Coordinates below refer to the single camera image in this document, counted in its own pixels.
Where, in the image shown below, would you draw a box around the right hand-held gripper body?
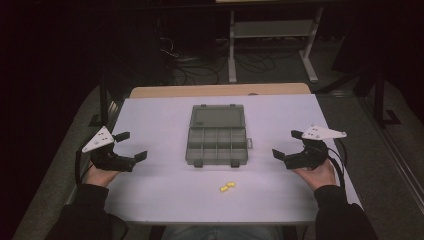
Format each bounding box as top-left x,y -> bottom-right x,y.
284,124 -> 348,171

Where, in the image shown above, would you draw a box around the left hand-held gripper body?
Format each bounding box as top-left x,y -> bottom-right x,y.
81,125 -> 138,173

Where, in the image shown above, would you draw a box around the gray plastic organizer box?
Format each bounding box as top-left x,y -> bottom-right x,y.
184,103 -> 254,169

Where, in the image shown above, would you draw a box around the person's right hand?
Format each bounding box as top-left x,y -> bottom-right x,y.
292,159 -> 338,192

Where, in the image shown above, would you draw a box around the person's left hand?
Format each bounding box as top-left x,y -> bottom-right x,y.
84,163 -> 120,189

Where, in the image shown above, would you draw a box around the black metal stand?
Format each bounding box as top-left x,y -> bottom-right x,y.
87,74 -> 118,128
372,65 -> 402,128

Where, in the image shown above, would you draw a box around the white metal stand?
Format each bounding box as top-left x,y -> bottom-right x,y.
227,7 -> 325,84

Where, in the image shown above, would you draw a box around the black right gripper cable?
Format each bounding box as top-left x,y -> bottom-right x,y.
326,137 -> 348,198

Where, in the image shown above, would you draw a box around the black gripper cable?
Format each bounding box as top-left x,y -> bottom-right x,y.
74,149 -> 94,186
326,137 -> 348,198

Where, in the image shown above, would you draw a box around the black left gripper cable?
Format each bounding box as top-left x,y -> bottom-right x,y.
74,149 -> 94,186

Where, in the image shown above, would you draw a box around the metal floor rail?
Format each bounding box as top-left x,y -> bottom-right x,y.
362,95 -> 424,215

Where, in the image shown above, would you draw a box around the black floor cables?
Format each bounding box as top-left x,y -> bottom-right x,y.
157,35 -> 278,86

